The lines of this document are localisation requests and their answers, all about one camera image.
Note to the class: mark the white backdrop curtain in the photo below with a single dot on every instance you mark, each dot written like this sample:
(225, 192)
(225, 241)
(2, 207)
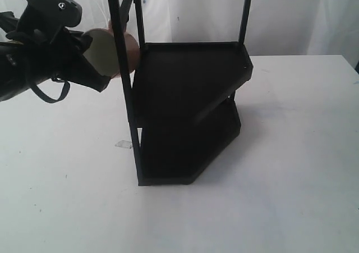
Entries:
(275, 27)

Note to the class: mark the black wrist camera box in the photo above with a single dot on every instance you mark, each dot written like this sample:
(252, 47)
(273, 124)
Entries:
(53, 3)

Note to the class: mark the black two-tier metal rack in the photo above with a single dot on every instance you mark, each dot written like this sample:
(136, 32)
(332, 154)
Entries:
(179, 96)

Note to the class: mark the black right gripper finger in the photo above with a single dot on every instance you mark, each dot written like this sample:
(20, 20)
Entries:
(82, 41)

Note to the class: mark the pink ceramic mug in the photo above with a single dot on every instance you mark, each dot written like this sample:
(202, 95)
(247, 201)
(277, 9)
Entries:
(102, 53)

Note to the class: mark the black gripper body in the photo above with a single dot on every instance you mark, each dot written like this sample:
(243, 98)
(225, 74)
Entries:
(48, 49)

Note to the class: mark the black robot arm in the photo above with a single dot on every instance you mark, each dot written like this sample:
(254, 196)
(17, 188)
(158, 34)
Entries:
(49, 90)

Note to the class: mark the clear tape piece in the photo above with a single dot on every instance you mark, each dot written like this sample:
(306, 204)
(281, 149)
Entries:
(124, 144)

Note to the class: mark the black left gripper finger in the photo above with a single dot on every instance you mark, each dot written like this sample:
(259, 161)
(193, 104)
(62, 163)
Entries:
(83, 73)

